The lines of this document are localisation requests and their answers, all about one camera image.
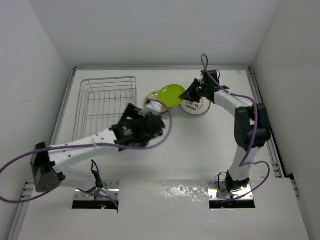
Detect metal wire dish rack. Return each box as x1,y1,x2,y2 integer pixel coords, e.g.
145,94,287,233
72,76,137,141

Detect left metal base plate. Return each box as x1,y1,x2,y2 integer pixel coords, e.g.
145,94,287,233
73,180,120,202

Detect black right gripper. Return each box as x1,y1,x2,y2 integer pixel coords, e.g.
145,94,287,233
180,78,208,103

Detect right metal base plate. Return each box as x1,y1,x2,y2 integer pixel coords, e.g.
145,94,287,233
207,180,254,201

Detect beige plate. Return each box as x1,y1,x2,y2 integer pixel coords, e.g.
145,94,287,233
144,90,159,105

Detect large white plate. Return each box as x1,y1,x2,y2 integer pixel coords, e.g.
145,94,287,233
180,97,211,116

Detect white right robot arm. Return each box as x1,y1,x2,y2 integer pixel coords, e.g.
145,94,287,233
179,70,271,193

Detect metal base plate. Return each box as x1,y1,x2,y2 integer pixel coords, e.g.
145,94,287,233
207,180,254,201
73,180,120,202

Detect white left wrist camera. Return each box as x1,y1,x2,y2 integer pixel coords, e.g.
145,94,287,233
143,98,167,115

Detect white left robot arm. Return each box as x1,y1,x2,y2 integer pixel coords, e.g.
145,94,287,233
31,103,165,193

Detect lime green plate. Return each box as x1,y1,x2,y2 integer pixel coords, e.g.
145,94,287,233
157,84,186,108

